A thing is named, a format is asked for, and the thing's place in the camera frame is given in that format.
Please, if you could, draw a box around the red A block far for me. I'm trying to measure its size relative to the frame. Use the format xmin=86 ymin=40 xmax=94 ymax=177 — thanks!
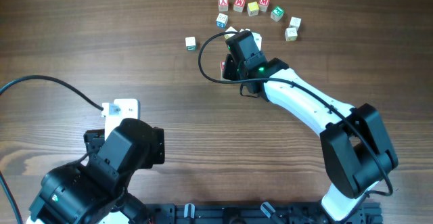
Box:
xmin=218 ymin=0 xmax=229 ymax=12

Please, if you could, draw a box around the white yellow-sided block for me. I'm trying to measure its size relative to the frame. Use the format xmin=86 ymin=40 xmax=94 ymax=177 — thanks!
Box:
xmin=224 ymin=26 xmax=237 ymax=39

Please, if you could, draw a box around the green block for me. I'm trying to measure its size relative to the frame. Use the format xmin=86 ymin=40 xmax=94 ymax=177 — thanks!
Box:
xmin=271 ymin=6 xmax=284 ymax=22

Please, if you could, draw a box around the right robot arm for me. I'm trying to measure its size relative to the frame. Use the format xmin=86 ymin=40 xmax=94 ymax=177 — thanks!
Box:
xmin=223 ymin=30 xmax=398 ymax=223

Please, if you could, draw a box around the red m block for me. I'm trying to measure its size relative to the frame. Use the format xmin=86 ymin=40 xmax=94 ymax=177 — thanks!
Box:
xmin=258 ymin=0 xmax=270 ymax=12
xmin=233 ymin=0 xmax=246 ymax=13

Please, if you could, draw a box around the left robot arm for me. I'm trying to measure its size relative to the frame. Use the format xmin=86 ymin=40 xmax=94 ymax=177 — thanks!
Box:
xmin=28 ymin=118 xmax=165 ymax=223

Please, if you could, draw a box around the red M block right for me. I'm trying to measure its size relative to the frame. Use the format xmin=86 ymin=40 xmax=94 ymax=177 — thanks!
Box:
xmin=258 ymin=0 xmax=270 ymax=12

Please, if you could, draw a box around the red M block left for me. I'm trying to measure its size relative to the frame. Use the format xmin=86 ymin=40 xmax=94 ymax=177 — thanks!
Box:
xmin=233 ymin=0 xmax=246 ymax=13

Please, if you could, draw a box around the yellow block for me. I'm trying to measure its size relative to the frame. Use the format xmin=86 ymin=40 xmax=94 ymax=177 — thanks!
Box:
xmin=247 ymin=1 xmax=260 ymax=16

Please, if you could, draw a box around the white blue-sided block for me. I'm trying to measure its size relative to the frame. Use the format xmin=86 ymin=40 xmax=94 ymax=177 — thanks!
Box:
xmin=216 ymin=13 xmax=228 ymax=28

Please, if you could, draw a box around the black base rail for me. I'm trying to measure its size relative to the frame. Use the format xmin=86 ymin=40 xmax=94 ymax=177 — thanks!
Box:
xmin=141 ymin=202 xmax=383 ymax=224

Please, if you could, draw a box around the white block far right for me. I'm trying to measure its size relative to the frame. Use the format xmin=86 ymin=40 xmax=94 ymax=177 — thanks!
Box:
xmin=289 ymin=17 xmax=302 ymax=30

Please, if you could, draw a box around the white green-sided block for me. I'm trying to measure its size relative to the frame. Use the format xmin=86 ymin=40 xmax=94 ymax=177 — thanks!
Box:
xmin=185 ymin=37 xmax=197 ymax=51

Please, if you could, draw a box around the white yellow-edged block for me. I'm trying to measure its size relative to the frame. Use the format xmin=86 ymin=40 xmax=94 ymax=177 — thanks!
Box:
xmin=285 ymin=27 xmax=298 ymax=41

